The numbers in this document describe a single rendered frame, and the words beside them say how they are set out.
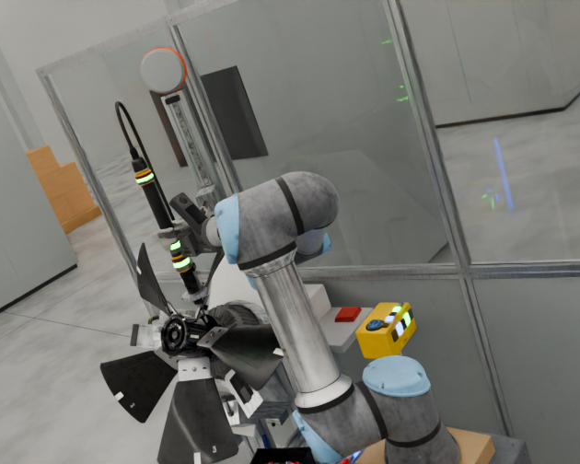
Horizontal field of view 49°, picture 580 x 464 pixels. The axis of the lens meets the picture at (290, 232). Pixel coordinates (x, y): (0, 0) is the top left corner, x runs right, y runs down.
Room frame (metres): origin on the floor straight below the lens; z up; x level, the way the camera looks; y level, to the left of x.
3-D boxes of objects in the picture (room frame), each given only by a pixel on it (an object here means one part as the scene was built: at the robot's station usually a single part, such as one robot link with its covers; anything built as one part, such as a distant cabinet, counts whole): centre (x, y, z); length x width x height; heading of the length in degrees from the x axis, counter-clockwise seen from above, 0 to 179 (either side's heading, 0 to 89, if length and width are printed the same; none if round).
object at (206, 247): (1.57, 0.22, 1.50); 0.12 x 0.08 x 0.09; 49
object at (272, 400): (1.63, 0.24, 0.98); 0.20 x 0.16 x 0.20; 139
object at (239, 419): (1.66, 0.32, 0.91); 0.12 x 0.08 x 0.12; 139
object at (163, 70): (2.36, 0.22, 1.88); 0.17 x 0.15 x 0.16; 49
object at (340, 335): (2.13, 0.02, 0.84); 0.36 x 0.24 x 0.03; 49
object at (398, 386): (1.06, -0.09, 1.21); 0.13 x 0.12 x 0.14; 98
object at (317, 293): (2.20, 0.06, 0.91); 0.17 x 0.16 x 0.11; 139
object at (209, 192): (2.26, 0.23, 1.41); 0.10 x 0.07 x 0.08; 174
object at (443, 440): (1.06, -0.09, 1.09); 0.15 x 0.15 x 0.10
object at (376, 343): (1.62, -0.16, 1.02); 0.16 x 0.10 x 0.11; 139
